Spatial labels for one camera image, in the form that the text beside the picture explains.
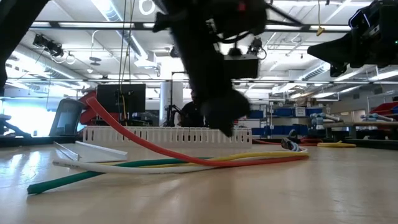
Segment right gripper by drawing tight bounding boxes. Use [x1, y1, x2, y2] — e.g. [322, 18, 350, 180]
[307, 1, 398, 78]

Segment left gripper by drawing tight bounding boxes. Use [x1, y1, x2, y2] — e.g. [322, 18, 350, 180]
[169, 30, 251, 138]

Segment white slotted cable duct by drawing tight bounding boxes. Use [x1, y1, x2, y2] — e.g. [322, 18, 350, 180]
[82, 126, 253, 149]

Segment bundle of coloured wires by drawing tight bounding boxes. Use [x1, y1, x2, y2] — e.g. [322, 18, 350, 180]
[139, 150, 309, 169]

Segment red cable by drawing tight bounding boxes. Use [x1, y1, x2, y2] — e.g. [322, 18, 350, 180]
[85, 96, 311, 168]

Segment blue cable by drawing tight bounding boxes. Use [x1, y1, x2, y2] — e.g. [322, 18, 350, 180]
[281, 138, 308, 154]

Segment white cable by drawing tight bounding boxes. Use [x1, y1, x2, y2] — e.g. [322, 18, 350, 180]
[52, 159, 220, 175]

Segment green cable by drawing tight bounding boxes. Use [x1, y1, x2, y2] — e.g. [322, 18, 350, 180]
[27, 157, 213, 195]

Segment yellow hanging tag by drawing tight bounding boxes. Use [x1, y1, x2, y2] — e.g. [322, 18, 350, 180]
[316, 0, 326, 37]

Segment black overhead beam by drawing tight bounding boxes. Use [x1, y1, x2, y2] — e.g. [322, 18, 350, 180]
[29, 20, 352, 32]

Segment blue bin shelf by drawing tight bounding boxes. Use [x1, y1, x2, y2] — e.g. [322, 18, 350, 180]
[248, 105, 326, 137]

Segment blue white pipe assembly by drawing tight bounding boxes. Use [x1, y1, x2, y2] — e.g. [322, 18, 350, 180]
[310, 112, 343, 130]
[360, 113, 396, 123]

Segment red bin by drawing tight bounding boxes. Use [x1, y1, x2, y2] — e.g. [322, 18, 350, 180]
[369, 101, 398, 116]

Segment wooden workbench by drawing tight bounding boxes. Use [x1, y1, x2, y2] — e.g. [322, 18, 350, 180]
[323, 120, 398, 139]

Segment black monitor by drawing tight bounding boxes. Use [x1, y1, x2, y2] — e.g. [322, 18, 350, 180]
[96, 83, 146, 114]

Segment red bulky object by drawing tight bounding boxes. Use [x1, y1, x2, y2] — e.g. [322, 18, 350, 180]
[78, 90, 121, 126]

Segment black chair armrest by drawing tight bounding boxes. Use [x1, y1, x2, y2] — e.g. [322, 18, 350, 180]
[0, 114, 32, 138]

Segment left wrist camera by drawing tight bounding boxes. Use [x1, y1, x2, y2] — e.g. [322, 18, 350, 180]
[223, 46, 260, 80]

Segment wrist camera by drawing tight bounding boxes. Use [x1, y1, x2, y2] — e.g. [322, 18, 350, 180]
[348, 7, 373, 30]
[223, 46, 260, 80]

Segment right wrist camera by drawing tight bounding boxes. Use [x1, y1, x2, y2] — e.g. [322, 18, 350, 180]
[348, 7, 373, 30]

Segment thin red wire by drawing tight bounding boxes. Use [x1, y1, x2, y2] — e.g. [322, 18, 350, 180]
[252, 138, 318, 146]

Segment white ring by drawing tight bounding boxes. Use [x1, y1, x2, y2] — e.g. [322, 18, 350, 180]
[139, 0, 156, 16]

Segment black aluminium table frame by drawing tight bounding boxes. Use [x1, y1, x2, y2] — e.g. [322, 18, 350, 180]
[0, 135, 398, 151]

